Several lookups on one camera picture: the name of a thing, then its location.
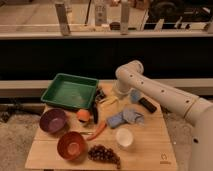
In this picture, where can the purple bowl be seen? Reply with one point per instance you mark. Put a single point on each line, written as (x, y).
(53, 120)

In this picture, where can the yellow banana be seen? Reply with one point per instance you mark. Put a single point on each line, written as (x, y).
(108, 100)

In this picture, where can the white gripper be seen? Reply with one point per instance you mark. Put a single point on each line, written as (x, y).
(120, 90)

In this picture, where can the orange carrot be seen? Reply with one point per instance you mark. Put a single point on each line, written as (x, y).
(98, 131)

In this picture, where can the orange-brown bowl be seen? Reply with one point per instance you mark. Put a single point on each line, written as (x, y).
(71, 146)

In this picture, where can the orange fruit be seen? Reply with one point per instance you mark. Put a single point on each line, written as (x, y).
(83, 115)

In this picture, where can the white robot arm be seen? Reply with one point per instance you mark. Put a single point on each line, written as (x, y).
(196, 110)

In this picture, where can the bunch of dark grapes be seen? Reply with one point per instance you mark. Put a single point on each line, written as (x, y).
(100, 153)

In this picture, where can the black handled knife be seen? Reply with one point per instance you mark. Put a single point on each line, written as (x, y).
(98, 97)

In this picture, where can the grey-blue crumpled cloth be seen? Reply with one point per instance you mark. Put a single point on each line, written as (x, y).
(131, 116)

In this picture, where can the green plastic tray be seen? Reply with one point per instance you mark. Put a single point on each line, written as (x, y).
(70, 91)

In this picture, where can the blue sponge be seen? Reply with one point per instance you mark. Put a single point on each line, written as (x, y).
(115, 120)

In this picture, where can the white cup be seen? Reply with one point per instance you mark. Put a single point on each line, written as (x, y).
(124, 137)

